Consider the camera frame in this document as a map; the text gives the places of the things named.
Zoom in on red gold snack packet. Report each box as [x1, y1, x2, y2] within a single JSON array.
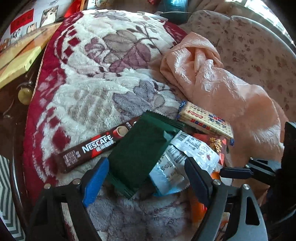
[[193, 133, 228, 166]]

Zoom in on brown Nescafe coffee stick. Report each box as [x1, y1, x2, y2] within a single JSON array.
[[55, 116, 139, 173]]

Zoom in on orange cracker pack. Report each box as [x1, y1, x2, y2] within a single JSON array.
[[188, 171, 230, 235]]

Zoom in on white blue snack packet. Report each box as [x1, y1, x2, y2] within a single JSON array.
[[149, 131, 220, 196]]

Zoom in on dark green snack packet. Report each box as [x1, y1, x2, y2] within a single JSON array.
[[107, 111, 185, 199]]

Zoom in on yellow cracker pack blue ends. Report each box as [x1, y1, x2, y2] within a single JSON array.
[[176, 101, 234, 146]]

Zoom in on green white striped box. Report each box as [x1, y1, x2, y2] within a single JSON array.
[[1, 156, 26, 240]]

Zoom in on peach satin cloth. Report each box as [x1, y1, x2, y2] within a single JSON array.
[[160, 32, 287, 167]]

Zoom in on red white floral blanket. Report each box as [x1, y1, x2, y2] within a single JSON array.
[[23, 10, 191, 240]]

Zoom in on wooden marble top table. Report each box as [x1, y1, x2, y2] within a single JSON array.
[[1, 22, 61, 113]]

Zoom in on teal plastic bag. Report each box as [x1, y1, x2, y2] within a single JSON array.
[[158, 0, 188, 12]]

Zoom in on red paper banner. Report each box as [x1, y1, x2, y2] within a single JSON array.
[[10, 9, 34, 34]]

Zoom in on wedding photo frame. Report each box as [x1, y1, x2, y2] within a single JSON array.
[[40, 6, 58, 27]]

